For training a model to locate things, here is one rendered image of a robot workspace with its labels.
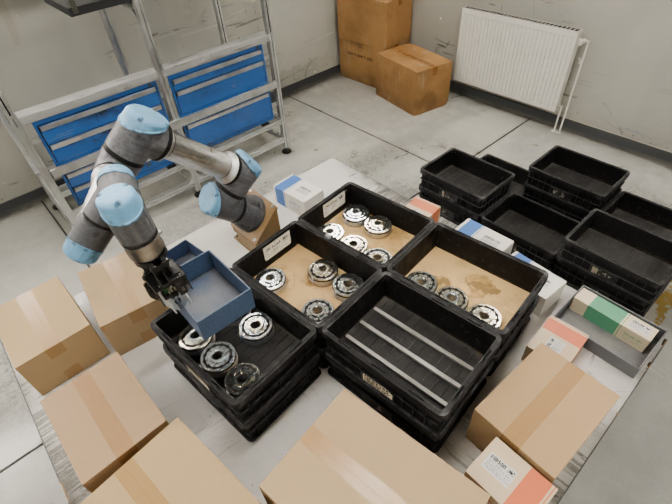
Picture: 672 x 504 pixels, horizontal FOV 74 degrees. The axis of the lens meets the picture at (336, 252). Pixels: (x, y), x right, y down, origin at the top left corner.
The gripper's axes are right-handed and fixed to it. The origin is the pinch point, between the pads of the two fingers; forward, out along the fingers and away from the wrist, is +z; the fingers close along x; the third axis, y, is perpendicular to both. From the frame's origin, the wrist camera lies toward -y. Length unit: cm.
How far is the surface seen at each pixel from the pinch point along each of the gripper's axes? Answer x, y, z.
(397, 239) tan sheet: 76, 0, 35
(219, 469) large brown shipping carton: -13.8, 30.3, 21.0
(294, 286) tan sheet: 34.7, -7.7, 31.5
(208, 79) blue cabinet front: 107, -199, 42
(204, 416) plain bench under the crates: -10.7, 4.5, 41.2
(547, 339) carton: 80, 59, 40
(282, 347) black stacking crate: 17.5, 9.1, 30.4
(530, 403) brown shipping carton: 53, 68, 30
